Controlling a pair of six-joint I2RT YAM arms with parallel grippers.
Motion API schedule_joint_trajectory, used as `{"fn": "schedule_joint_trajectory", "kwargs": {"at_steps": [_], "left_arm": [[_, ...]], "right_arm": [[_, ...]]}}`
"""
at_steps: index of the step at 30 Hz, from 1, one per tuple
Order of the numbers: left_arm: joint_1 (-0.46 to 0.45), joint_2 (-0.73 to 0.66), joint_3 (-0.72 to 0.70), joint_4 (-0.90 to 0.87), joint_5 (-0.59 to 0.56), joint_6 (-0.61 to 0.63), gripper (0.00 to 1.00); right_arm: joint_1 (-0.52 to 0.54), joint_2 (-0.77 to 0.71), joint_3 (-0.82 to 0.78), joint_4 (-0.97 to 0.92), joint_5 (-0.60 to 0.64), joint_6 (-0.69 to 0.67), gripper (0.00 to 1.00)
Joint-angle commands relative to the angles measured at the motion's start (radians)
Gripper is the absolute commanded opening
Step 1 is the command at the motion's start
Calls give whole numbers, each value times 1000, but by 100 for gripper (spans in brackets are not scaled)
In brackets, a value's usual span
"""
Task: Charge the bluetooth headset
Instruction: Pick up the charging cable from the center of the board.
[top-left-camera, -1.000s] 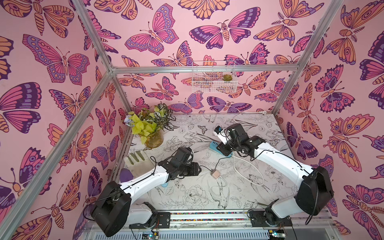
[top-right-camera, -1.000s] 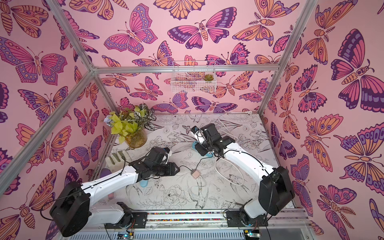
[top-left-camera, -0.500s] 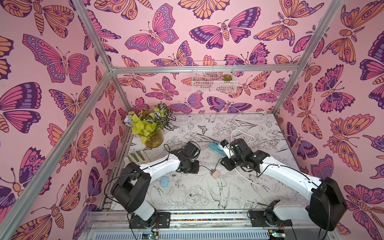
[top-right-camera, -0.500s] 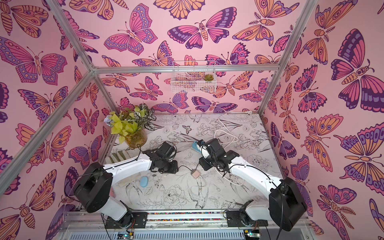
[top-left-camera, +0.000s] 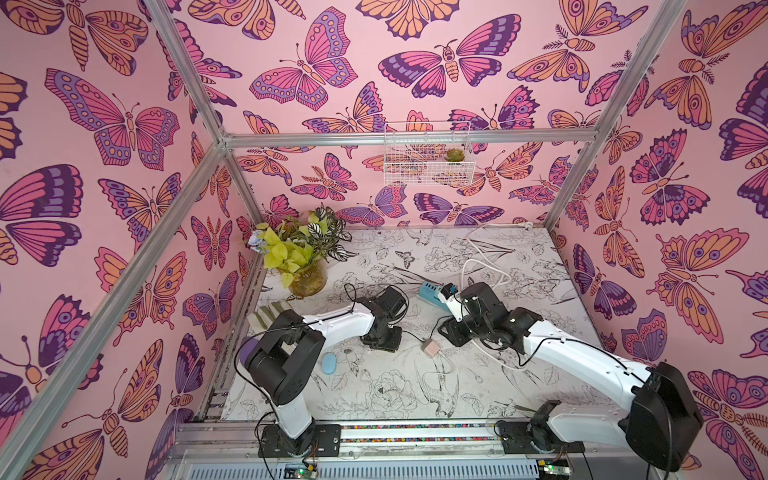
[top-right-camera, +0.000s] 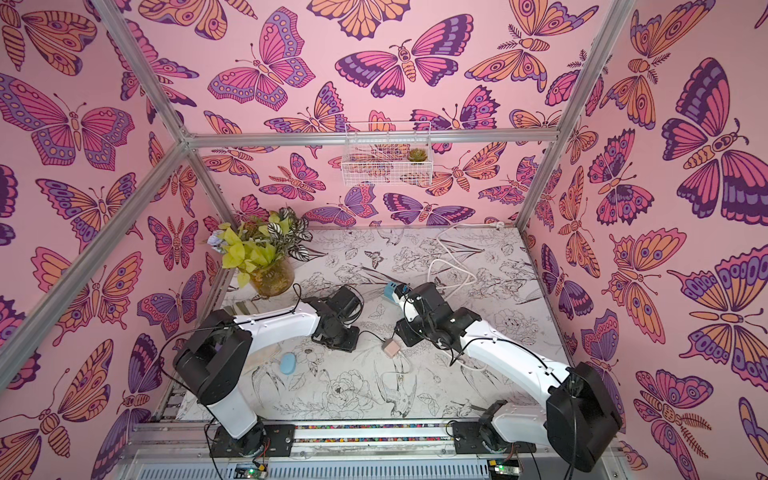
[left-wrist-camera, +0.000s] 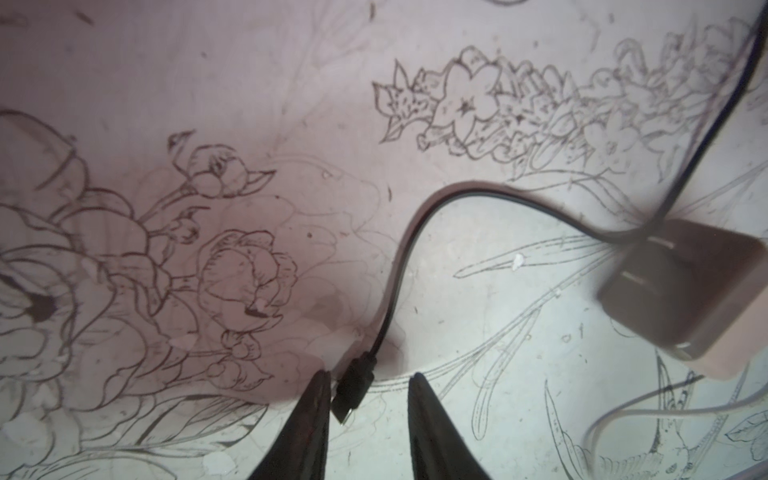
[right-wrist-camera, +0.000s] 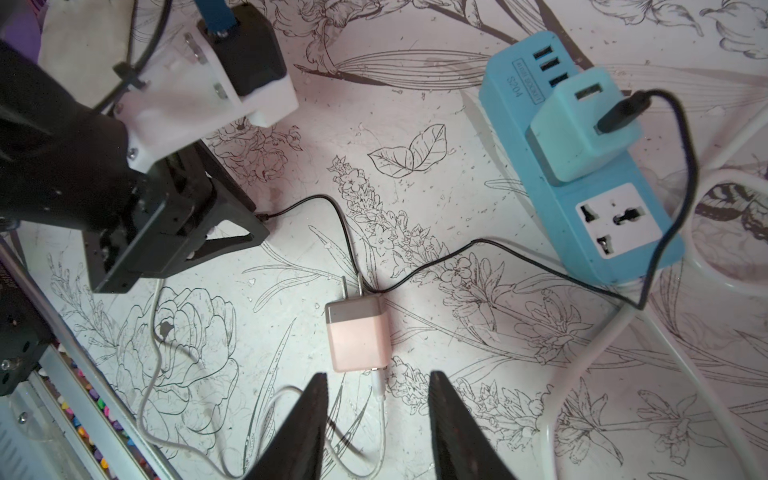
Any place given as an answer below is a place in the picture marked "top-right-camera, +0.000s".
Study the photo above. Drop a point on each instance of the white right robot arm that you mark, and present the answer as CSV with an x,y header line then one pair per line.
x,y
573,413

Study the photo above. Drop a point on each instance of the pink charger adapter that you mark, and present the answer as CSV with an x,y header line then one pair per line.
x,y
391,348

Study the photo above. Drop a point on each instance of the potted plant in amber vase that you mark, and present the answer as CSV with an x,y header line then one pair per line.
x,y
260,247

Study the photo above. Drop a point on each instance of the small succulent in basket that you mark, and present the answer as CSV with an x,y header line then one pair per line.
x,y
417,155

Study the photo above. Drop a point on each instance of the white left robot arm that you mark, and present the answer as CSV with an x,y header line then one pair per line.
x,y
212,360

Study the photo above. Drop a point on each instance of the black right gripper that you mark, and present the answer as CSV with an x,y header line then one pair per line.
x,y
411,330

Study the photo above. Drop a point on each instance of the blue earbud case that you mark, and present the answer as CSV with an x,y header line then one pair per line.
x,y
287,364

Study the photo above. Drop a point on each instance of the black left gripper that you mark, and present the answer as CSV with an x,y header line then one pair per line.
x,y
341,336

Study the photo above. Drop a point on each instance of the teal power strip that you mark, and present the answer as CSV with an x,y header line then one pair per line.
x,y
391,292

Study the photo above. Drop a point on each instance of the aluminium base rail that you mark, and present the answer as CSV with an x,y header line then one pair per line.
x,y
386,449

